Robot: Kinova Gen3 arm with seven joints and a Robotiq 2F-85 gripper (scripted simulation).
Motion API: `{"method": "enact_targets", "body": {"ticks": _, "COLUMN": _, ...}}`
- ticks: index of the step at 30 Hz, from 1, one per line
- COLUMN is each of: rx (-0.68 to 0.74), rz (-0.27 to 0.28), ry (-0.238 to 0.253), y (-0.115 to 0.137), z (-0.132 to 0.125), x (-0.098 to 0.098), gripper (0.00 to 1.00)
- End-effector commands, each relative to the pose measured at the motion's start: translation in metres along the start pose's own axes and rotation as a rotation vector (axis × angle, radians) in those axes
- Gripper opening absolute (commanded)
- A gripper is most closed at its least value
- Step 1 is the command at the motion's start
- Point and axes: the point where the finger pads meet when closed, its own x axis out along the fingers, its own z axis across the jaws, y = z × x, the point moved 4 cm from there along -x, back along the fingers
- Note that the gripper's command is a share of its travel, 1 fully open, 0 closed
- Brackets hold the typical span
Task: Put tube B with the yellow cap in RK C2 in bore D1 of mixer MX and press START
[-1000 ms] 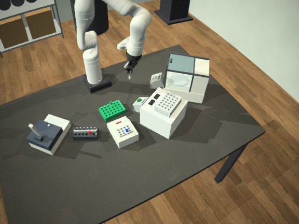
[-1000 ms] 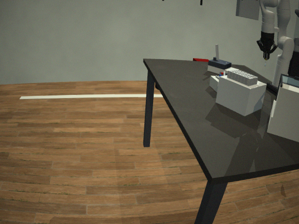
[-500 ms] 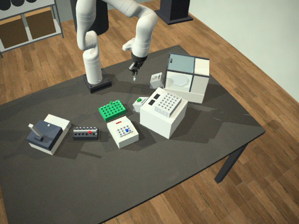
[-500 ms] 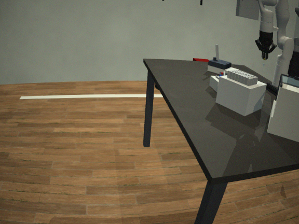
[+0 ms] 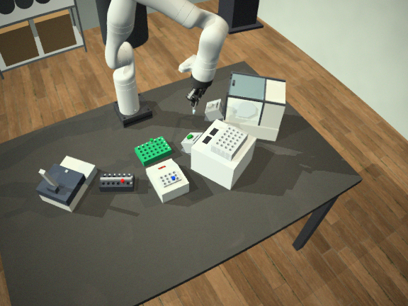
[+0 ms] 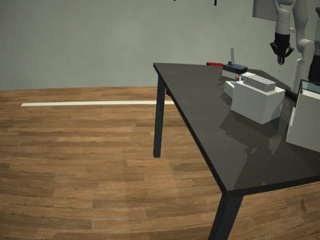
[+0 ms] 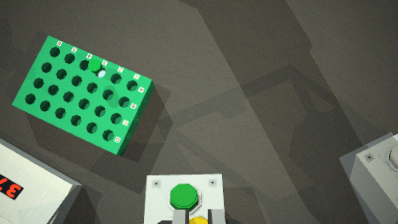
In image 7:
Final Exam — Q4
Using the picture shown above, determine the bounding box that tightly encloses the green tube rack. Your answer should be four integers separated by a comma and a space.
12, 36, 155, 156

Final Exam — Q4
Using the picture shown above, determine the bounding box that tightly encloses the yellow tube cap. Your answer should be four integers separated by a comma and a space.
189, 214, 208, 224

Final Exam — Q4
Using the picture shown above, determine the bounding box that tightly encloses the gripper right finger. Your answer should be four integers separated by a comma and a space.
208, 209, 241, 224

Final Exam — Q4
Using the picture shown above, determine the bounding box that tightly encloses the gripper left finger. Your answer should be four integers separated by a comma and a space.
157, 209, 189, 224

